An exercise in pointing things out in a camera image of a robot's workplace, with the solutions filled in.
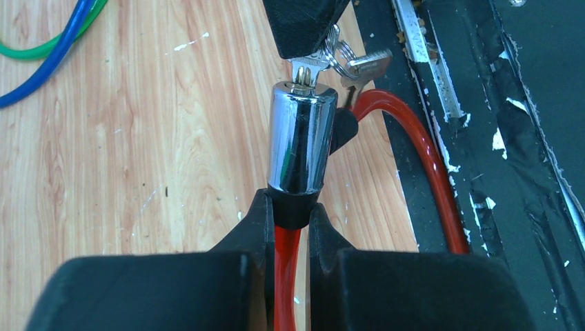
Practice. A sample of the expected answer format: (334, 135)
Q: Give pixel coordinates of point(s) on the blue cable lock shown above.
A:
(53, 60)

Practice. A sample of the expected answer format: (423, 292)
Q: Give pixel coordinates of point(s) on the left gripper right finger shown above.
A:
(353, 289)

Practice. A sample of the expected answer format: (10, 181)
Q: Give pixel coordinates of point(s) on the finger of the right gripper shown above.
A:
(299, 27)

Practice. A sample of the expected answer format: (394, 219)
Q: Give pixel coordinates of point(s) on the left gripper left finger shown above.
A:
(229, 287)

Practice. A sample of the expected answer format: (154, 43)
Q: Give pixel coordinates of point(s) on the green cable lock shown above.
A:
(42, 51)

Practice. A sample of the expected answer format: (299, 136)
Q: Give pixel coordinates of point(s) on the red cable lock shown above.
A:
(301, 140)

